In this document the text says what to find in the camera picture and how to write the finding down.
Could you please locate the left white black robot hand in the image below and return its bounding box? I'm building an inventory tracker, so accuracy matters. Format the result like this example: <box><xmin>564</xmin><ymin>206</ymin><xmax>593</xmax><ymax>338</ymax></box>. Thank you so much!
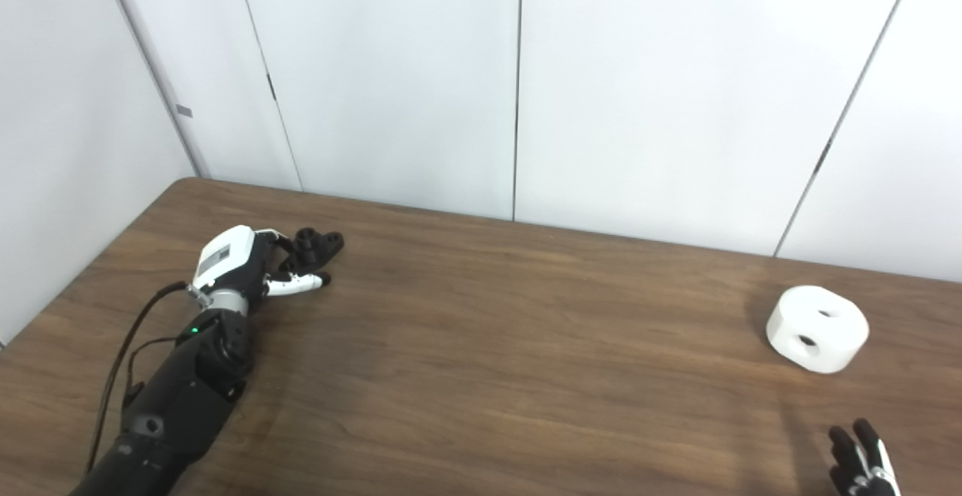
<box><xmin>192</xmin><ymin>225</ymin><xmax>332</xmax><ymax>309</ymax></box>

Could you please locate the round white plastic piece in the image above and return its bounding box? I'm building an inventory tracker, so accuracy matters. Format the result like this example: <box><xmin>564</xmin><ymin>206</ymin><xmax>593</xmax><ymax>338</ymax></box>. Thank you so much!
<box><xmin>766</xmin><ymin>286</ymin><xmax>870</xmax><ymax>374</ymax></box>

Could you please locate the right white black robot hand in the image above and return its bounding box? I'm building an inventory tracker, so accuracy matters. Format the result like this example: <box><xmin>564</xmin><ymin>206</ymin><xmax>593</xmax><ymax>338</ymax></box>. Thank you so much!
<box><xmin>828</xmin><ymin>418</ymin><xmax>901</xmax><ymax>496</ymax></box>

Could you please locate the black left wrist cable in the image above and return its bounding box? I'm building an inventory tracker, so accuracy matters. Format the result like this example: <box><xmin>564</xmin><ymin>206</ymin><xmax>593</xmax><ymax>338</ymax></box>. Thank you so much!
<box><xmin>84</xmin><ymin>281</ymin><xmax>198</xmax><ymax>474</ymax></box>

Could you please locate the black plastic flanged holder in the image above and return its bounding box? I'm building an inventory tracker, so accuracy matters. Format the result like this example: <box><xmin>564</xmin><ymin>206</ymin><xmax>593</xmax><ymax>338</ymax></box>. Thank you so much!
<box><xmin>280</xmin><ymin>228</ymin><xmax>345</xmax><ymax>275</ymax></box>

